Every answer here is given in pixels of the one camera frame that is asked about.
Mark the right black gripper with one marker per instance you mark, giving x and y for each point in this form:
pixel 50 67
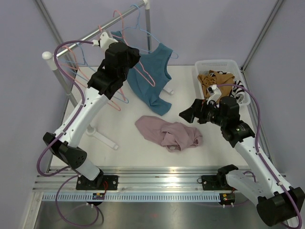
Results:
pixel 198 112

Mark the mauve pink tank top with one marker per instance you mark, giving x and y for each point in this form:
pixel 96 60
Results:
pixel 172 136

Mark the mustard tank top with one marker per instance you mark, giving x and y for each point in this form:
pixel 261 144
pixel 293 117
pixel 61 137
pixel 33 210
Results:
pixel 214 83

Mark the grey tank top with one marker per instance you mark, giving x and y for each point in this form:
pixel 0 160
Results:
pixel 204 72

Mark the black white striped tank top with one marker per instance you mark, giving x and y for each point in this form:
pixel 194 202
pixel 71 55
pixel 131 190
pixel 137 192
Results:
pixel 234 91

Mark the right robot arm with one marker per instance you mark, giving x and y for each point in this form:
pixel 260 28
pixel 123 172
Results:
pixel 275 199

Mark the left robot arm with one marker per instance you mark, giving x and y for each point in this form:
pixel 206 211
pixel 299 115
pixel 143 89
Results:
pixel 104 83

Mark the teal blue tank top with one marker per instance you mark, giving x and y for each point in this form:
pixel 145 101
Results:
pixel 149 76

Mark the blue hanger of teal top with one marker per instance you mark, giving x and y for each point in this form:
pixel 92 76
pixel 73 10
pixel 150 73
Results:
pixel 147 31

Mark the white plastic basket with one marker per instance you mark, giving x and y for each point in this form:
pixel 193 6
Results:
pixel 224 66

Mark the metal clothes rack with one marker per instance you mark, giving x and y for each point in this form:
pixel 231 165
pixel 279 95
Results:
pixel 52 61

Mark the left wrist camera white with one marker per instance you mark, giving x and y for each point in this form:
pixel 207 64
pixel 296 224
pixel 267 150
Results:
pixel 105 41

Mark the white slotted cable duct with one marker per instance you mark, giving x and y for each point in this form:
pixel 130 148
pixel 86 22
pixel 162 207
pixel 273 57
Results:
pixel 133 197

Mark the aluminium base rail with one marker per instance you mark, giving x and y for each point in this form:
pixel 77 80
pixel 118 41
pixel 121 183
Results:
pixel 135 179

